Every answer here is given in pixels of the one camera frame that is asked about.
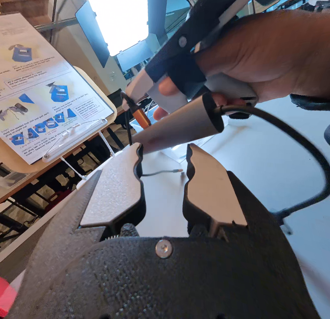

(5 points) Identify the studio light panel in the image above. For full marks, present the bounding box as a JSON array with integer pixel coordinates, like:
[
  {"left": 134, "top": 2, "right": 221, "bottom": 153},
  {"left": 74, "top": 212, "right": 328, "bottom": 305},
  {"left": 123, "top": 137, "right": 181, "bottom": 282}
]
[{"left": 75, "top": 0, "right": 165, "bottom": 72}]

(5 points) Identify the short grey hub cable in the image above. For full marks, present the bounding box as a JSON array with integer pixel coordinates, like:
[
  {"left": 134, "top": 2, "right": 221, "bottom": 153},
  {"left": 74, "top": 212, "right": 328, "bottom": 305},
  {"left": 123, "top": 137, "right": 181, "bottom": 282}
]
[{"left": 215, "top": 105, "right": 330, "bottom": 234}]

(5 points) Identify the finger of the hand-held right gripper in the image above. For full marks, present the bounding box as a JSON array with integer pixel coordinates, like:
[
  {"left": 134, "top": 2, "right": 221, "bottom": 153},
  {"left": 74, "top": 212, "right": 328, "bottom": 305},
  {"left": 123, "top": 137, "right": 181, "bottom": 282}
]
[{"left": 125, "top": 69, "right": 156, "bottom": 110}]

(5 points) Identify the printed instruction sheet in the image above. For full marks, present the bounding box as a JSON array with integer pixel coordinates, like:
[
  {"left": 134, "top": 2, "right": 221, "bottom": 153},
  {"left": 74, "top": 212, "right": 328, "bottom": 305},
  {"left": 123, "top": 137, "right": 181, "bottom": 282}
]
[{"left": 0, "top": 14, "right": 114, "bottom": 165}]

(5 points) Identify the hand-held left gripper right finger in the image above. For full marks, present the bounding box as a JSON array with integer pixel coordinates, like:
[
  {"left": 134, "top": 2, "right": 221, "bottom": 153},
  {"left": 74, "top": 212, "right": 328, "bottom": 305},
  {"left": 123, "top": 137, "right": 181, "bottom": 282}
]
[{"left": 183, "top": 143, "right": 248, "bottom": 242}]

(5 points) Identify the document stand with wooden board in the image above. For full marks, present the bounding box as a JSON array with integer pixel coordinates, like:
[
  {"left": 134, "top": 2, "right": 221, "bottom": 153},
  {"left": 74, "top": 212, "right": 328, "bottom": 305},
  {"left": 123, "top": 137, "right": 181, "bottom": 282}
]
[{"left": 0, "top": 12, "right": 118, "bottom": 181}]

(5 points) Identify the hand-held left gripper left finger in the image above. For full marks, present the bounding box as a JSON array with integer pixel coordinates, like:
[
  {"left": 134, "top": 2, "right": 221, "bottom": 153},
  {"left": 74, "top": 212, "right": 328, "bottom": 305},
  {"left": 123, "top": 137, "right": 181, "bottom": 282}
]
[{"left": 80, "top": 143, "right": 147, "bottom": 237}]

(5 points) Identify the braided cable with orange plugs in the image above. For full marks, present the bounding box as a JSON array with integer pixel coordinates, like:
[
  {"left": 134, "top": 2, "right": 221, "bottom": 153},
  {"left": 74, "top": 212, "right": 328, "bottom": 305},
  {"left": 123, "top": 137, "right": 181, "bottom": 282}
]
[
  {"left": 121, "top": 92, "right": 152, "bottom": 146},
  {"left": 141, "top": 169, "right": 184, "bottom": 177}
]

